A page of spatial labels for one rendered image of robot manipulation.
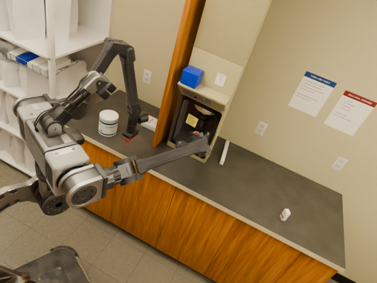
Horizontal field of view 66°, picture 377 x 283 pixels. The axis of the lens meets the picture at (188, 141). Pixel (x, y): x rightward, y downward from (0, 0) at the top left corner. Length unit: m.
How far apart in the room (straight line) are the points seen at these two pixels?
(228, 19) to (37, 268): 1.98
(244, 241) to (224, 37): 1.32
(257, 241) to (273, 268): 0.26
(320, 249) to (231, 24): 1.43
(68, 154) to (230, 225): 1.26
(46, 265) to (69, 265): 0.14
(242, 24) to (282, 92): 0.71
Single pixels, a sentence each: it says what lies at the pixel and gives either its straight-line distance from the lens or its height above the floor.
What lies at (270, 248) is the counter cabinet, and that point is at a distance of 2.09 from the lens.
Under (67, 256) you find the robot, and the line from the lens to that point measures 2.36.
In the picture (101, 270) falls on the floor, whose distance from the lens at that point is 2.57.
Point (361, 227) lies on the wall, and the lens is 2.84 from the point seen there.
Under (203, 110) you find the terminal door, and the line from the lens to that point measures 1.88.
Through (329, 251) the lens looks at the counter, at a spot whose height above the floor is 0.94.
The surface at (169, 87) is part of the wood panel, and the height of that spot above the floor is 1.44.
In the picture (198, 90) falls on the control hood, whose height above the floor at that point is 1.51.
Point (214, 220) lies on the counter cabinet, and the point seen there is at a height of 0.75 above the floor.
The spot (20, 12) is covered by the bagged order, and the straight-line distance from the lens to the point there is 2.28.
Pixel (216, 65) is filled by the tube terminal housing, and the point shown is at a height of 1.66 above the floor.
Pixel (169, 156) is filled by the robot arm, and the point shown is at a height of 1.50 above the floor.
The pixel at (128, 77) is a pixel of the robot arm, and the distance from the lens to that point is 1.57.
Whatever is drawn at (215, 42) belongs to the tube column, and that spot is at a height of 1.78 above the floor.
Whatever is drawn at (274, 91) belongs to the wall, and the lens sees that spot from 2.21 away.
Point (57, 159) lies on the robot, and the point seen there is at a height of 1.53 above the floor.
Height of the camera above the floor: 2.30
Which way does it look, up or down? 37 degrees down
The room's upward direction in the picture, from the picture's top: 18 degrees clockwise
